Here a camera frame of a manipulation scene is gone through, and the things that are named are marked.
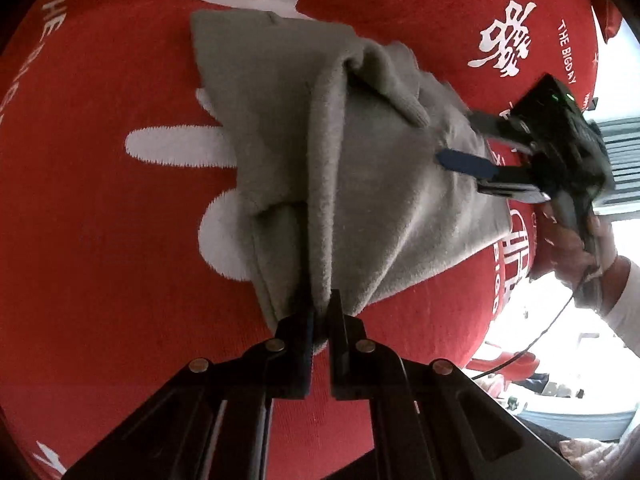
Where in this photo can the red patterned bedspread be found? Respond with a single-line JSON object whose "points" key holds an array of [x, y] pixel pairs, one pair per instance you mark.
{"points": [[119, 254]]}

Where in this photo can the white sleeved right forearm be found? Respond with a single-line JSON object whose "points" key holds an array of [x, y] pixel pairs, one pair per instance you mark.
{"points": [[624, 318]]}

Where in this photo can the right hand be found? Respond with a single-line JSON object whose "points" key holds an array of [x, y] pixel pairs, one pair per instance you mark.
{"points": [[561, 251]]}

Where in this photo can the grey knit garment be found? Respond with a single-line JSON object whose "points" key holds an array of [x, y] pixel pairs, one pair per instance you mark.
{"points": [[335, 138]]}

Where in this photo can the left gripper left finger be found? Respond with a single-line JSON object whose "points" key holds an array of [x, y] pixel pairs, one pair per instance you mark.
{"points": [[290, 349]]}

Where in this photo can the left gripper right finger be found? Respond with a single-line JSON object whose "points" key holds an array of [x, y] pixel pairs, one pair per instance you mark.
{"points": [[363, 369]]}

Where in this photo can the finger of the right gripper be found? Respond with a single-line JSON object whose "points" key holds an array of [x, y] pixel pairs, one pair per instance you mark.
{"points": [[510, 131], [482, 168]]}

